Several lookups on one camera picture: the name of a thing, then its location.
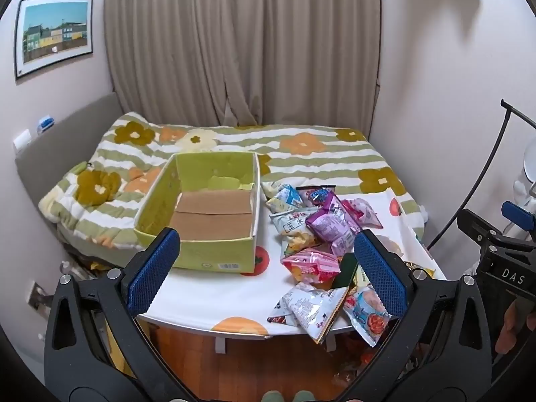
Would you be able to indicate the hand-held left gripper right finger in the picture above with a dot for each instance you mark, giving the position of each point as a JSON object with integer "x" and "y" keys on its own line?
{"x": 380, "y": 276}

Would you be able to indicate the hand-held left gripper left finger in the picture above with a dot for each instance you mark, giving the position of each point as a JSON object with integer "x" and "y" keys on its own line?
{"x": 154, "y": 272}

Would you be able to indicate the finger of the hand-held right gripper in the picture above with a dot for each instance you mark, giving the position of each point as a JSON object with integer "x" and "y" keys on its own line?
{"x": 518, "y": 214}
{"x": 477, "y": 226}

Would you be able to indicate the purple snack packet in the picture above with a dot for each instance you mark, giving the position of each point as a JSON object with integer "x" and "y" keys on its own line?
{"x": 331, "y": 224}

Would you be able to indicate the green cardboard box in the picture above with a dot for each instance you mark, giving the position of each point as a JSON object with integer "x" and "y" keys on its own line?
{"x": 217, "y": 213}

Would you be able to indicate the person's right hand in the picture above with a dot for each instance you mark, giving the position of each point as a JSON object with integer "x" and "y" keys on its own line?
{"x": 508, "y": 326}

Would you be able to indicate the white appliance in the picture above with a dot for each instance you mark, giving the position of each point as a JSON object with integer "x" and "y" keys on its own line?
{"x": 527, "y": 184}

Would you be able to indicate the dark green packet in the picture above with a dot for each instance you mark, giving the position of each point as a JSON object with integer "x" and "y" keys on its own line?
{"x": 346, "y": 270}

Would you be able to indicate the white packet with orange print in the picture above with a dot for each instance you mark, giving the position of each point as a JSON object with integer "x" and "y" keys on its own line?
{"x": 368, "y": 312}

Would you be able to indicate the yellow snack packet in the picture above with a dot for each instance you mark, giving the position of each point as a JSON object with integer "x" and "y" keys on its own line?
{"x": 421, "y": 269}

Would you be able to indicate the pink and white snack packet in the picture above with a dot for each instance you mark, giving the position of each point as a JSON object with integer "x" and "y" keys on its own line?
{"x": 363, "y": 212}

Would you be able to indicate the pink fruit print packet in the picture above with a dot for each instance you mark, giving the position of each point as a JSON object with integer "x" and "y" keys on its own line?
{"x": 312, "y": 266}

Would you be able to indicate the silver grey snack packet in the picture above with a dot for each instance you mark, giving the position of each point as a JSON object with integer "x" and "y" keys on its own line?
{"x": 312, "y": 307}

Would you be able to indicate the yellow chip packet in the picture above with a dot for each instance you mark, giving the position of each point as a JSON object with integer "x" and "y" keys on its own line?
{"x": 299, "y": 243}

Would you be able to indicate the white table leg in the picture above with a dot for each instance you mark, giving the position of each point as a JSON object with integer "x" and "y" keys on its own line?
{"x": 220, "y": 344}

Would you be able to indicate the white corn snack packet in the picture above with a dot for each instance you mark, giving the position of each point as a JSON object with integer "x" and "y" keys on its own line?
{"x": 293, "y": 222}

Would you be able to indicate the dark blue snack packet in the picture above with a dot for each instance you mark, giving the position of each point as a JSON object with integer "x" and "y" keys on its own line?
{"x": 317, "y": 194}

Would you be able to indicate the white fruit print tablecloth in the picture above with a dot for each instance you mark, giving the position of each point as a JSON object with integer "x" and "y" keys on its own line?
{"x": 268, "y": 284}

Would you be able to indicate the blue and white snack packet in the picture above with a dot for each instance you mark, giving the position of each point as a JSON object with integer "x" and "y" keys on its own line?
{"x": 284, "y": 199}

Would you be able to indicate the green slipper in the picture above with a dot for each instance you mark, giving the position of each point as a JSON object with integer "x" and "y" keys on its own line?
{"x": 304, "y": 397}
{"x": 273, "y": 397}

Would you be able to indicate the green striped floral blanket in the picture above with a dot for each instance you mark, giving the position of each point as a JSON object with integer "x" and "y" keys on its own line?
{"x": 293, "y": 150}

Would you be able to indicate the blue and white small object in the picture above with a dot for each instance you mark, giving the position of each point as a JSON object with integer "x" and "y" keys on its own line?
{"x": 46, "y": 123}

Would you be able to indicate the beige curtain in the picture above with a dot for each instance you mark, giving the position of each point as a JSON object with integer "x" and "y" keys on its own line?
{"x": 243, "y": 46}

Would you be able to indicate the framed landscape picture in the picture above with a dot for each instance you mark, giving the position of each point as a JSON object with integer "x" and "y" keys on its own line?
{"x": 54, "y": 35}

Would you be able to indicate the metal wall socket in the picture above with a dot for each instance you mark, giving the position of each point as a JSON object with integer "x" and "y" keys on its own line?
{"x": 37, "y": 297}

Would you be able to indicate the white wall switch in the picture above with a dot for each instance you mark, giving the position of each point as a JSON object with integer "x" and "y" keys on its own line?
{"x": 21, "y": 139}

